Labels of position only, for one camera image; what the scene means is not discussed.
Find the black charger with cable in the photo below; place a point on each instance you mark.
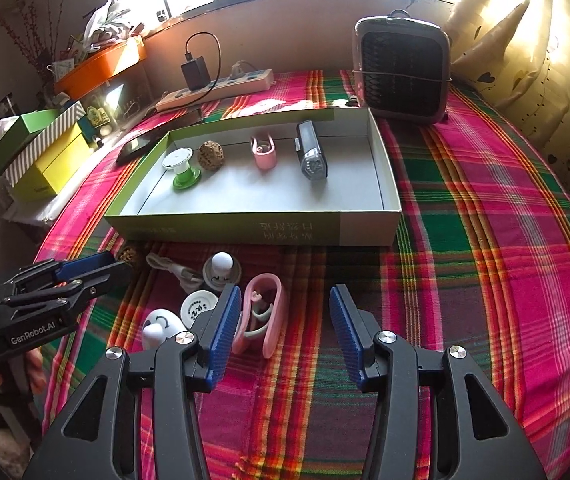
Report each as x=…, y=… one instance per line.
x=195, y=70

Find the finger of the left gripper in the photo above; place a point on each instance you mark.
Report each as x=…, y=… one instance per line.
x=100, y=282
x=85, y=264

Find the brown walnut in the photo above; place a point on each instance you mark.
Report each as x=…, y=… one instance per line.
x=132, y=255
x=210, y=156

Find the black silver bike light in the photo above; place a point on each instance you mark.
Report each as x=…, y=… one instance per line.
x=312, y=160

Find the black smartphone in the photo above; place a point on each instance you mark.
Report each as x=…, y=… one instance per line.
x=147, y=139

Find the green cardboard box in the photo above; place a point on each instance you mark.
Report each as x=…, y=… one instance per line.
x=21, y=131

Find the orange planter box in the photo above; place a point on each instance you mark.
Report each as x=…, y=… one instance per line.
x=101, y=67

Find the green white thread spool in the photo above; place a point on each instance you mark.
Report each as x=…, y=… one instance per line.
x=185, y=175

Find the pink black mini heater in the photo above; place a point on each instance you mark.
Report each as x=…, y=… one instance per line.
x=401, y=67

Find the pink clip holder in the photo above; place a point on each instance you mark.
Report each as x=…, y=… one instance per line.
x=264, y=309
x=263, y=150

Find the white plug adapter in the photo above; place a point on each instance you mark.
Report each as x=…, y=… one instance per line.
x=237, y=70

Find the green white cardboard tray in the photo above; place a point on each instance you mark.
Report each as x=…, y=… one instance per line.
x=358, y=203

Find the cream heart pattern curtain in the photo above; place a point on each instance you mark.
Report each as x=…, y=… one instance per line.
x=516, y=54

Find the white round cap bottle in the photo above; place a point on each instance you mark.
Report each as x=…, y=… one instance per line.
x=196, y=303

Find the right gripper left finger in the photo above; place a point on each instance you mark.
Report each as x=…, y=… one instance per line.
x=97, y=433

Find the white power strip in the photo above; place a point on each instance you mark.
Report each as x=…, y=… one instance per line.
x=256, y=81

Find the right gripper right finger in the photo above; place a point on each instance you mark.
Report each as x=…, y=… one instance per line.
x=474, y=434

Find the white panda toy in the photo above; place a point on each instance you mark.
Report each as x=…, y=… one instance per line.
x=160, y=325

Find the striped gift box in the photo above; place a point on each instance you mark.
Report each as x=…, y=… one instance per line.
x=43, y=140

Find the small usb plug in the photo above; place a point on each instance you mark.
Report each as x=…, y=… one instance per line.
x=353, y=101

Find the yellow cardboard box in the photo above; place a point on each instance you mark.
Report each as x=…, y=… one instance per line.
x=34, y=177

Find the white knob suction hook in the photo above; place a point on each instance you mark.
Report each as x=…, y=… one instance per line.
x=221, y=269

